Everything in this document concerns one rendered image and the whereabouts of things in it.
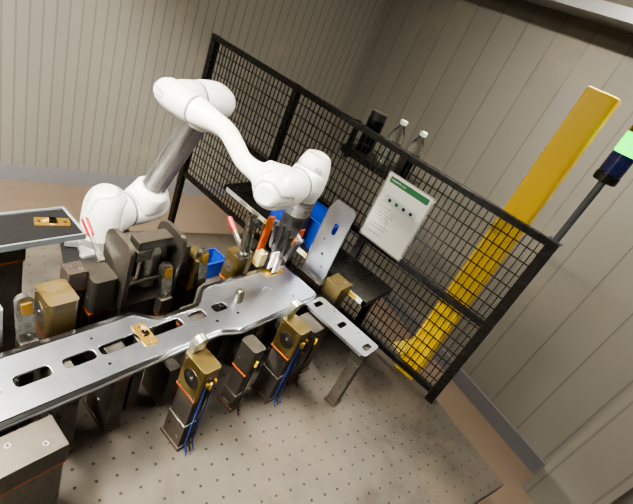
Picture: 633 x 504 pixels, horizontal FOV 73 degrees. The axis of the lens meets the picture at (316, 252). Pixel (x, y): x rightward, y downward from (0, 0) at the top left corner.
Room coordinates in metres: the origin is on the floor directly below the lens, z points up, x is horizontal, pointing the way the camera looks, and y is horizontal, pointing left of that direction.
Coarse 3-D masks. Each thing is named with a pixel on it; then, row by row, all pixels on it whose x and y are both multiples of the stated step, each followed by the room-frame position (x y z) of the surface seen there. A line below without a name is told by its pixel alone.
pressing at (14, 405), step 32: (224, 288) 1.15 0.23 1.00; (256, 288) 1.23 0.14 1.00; (288, 288) 1.31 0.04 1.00; (128, 320) 0.85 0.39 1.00; (160, 320) 0.90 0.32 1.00; (224, 320) 1.01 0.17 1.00; (256, 320) 1.07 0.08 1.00; (32, 352) 0.64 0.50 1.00; (64, 352) 0.67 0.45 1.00; (96, 352) 0.71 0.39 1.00; (128, 352) 0.75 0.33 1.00; (160, 352) 0.79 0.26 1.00; (0, 384) 0.54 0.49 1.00; (32, 384) 0.57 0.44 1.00; (64, 384) 0.60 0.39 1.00; (96, 384) 0.63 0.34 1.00; (0, 416) 0.48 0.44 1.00; (32, 416) 0.51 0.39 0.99
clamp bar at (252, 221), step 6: (246, 216) 1.30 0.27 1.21; (252, 216) 1.31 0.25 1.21; (246, 222) 1.30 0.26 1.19; (252, 222) 1.30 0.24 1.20; (258, 222) 1.29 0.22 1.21; (246, 228) 1.29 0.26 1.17; (252, 228) 1.32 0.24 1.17; (246, 234) 1.29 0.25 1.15; (252, 234) 1.31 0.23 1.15; (246, 240) 1.29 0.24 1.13; (252, 240) 1.32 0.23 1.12; (240, 246) 1.29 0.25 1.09; (246, 246) 1.31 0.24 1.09
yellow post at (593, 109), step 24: (600, 96) 1.52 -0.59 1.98; (576, 120) 1.53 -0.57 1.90; (600, 120) 1.50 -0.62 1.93; (552, 144) 1.54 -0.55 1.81; (576, 144) 1.51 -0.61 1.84; (552, 168) 1.52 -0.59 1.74; (528, 192) 1.53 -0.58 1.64; (552, 192) 1.53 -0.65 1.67; (528, 216) 1.50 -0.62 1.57; (504, 240) 1.51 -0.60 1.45; (480, 264) 1.52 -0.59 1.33; (456, 288) 1.53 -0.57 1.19; (480, 288) 1.51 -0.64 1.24; (432, 312) 1.54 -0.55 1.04
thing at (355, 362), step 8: (352, 352) 1.18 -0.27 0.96; (352, 360) 1.17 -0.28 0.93; (360, 360) 1.16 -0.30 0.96; (344, 368) 1.18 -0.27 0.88; (352, 368) 1.17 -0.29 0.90; (344, 376) 1.18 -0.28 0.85; (352, 376) 1.17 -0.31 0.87; (336, 384) 1.18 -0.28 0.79; (344, 384) 1.17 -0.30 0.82; (336, 392) 1.17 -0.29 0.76; (344, 392) 1.20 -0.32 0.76; (328, 400) 1.17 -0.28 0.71; (336, 400) 1.17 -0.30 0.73
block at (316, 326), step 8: (304, 320) 1.20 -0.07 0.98; (312, 320) 1.22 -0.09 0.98; (312, 328) 1.18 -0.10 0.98; (320, 328) 1.20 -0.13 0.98; (312, 336) 1.17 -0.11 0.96; (312, 344) 1.19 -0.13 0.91; (304, 352) 1.17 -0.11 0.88; (304, 360) 1.19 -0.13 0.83; (296, 368) 1.18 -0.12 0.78; (296, 376) 1.19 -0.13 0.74; (288, 384) 1.16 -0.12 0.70; (296, 384) 1.18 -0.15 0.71
